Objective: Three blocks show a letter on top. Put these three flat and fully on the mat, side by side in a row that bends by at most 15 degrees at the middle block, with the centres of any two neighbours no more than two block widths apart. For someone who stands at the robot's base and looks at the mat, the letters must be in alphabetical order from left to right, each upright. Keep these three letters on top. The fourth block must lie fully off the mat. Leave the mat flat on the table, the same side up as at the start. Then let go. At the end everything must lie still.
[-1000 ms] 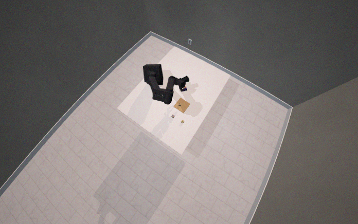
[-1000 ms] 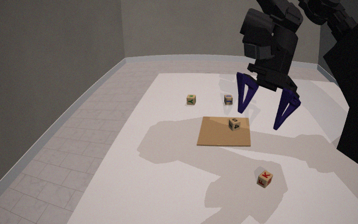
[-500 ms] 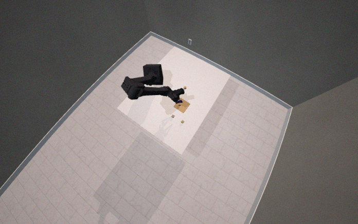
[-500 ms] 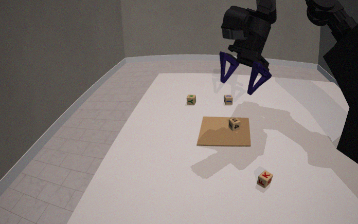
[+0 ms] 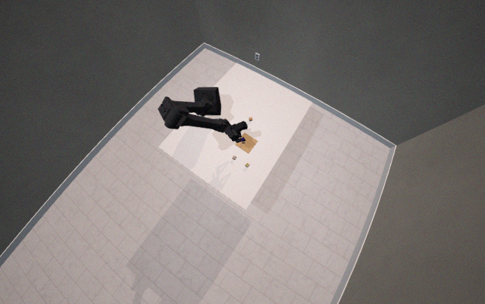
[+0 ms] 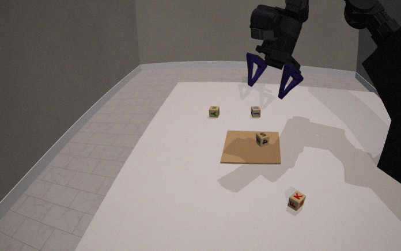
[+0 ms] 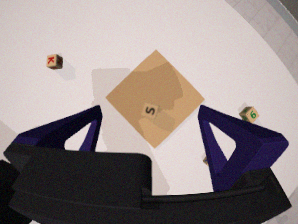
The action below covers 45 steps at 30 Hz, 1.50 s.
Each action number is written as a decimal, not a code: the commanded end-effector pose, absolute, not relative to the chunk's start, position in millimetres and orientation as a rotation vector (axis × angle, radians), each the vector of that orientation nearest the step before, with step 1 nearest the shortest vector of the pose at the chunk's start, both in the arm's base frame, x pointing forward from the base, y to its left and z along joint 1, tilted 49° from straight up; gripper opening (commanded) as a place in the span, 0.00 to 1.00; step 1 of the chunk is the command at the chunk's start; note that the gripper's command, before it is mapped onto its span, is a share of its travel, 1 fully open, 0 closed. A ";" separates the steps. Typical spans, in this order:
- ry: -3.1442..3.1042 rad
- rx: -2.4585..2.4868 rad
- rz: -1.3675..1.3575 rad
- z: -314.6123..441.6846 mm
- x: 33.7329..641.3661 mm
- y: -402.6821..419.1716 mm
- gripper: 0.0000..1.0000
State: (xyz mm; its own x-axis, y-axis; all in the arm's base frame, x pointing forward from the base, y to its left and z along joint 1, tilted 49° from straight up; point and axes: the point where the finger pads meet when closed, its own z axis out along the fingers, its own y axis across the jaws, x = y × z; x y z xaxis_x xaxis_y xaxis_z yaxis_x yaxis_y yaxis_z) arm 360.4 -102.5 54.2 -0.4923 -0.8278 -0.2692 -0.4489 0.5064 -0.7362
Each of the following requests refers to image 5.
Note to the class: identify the tan mat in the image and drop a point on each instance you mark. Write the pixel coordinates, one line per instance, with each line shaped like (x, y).
(249, 143)

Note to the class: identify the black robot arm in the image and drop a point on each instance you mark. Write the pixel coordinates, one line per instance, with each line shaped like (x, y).
(178, 111)

